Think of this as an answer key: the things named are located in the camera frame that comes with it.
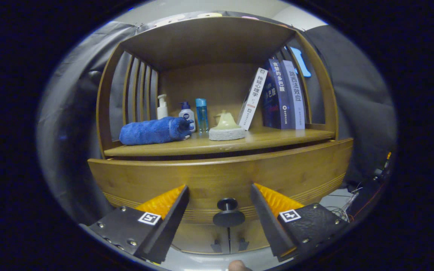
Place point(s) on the wooden countertop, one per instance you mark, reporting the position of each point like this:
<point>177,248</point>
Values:
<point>277,137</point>

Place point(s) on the black round drawer knob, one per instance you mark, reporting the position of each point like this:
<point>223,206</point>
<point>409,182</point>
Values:
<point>228,218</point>

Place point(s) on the wooden cabinet door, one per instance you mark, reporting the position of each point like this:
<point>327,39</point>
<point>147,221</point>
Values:
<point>198,237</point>
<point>254,235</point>

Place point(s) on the light purple book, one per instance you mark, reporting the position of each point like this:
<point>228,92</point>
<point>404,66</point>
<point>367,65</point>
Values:
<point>296,98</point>

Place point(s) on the white bottle with blue cap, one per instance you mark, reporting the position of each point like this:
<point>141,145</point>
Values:
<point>187,114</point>

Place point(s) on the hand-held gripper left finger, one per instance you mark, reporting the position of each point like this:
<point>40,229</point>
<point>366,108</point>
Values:
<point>171,222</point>

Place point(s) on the clear blue bottle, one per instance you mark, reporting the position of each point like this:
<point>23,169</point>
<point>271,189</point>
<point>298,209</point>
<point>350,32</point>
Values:
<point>202,116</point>

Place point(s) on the pale green dish scrubber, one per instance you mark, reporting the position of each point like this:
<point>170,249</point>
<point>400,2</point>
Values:
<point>226,133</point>

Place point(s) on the wooden drawer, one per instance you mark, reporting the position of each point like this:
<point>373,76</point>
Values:
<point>220,177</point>

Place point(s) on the dark blue book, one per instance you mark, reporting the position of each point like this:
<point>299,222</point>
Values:
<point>275,98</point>

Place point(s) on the blue folded towel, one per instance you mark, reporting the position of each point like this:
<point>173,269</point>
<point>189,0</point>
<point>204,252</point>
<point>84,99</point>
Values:
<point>149,131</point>

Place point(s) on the white pump bottle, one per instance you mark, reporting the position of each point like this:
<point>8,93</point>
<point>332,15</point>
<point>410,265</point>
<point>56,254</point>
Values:
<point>162,112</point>

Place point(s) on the white book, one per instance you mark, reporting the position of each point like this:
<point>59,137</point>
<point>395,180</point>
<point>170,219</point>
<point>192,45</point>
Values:
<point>252,99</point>

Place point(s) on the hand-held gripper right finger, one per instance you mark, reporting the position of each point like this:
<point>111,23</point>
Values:
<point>268,222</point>

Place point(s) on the wooden cabinet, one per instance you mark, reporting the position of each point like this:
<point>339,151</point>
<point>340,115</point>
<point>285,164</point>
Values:
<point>209,86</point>

